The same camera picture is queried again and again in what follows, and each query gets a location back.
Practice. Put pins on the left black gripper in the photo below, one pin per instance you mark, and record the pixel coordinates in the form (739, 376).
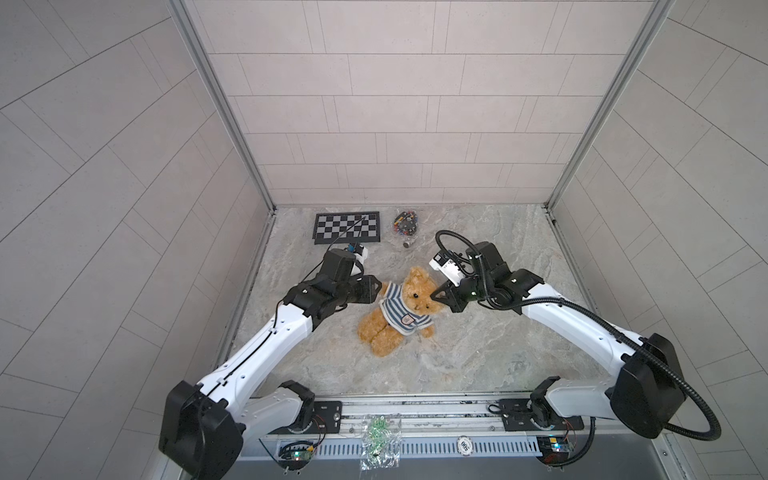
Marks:
(365, 288)

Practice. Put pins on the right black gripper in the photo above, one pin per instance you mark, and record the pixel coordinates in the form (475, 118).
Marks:
(453, 297)

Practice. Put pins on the striped knit bear sweater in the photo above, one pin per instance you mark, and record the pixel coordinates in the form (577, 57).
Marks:
(398, 315)

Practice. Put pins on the brown teddy bear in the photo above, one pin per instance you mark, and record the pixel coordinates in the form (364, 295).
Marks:
(374, 330)

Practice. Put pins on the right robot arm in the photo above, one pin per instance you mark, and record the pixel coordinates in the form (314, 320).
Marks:
(636, 389)

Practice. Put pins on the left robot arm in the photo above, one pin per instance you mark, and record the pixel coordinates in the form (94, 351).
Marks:
(205, 425)

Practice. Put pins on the black white checkerboard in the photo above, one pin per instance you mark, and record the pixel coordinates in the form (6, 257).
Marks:
(351, 227)

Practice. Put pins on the bag of colourful small parts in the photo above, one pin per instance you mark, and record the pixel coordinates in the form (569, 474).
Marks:
(406, 223)

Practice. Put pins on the round white sticker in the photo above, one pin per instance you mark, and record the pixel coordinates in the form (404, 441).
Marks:
(464, 446)

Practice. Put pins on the clear bag green parts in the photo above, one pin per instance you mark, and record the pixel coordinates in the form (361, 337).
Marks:
(381, 442)

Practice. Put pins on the left green circuit board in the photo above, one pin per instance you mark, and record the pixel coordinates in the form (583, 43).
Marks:
(295, 456)

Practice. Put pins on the right circuit board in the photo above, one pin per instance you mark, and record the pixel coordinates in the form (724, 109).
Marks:
(554, 450)

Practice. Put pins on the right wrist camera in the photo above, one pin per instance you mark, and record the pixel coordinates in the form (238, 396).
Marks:
(449, 268)

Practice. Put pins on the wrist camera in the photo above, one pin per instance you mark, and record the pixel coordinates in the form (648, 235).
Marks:
(449, 268)
(359, 250)

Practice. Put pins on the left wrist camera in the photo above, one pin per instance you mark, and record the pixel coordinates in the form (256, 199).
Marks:
(359, 250)

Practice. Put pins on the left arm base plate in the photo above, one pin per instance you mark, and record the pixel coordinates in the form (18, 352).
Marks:
(326, 419)

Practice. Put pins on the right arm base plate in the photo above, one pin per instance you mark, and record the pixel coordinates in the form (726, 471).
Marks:
(520, 414)

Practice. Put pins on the aluminium mounting rail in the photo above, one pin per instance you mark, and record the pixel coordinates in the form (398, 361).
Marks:
(431, 425)

